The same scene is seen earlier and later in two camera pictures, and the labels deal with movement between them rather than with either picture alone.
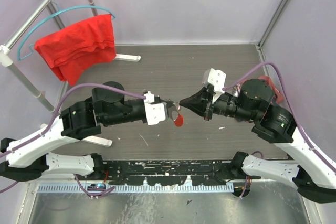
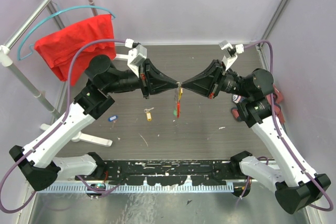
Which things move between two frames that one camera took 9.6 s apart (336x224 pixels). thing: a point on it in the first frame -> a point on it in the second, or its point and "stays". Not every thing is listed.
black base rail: x=169 y=172 stays
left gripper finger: x=169 y=103 -> x=157 y=82
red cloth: x=72 y=49 stays
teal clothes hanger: x=58 y=11 stays
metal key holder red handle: x=177 y=118 -> x=178 y=103
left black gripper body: x=133 y=111 -> x=129 y=81
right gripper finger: x=197 y=102 -> x=202 y=83
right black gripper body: x=227 y=104 -> x=227 y=82
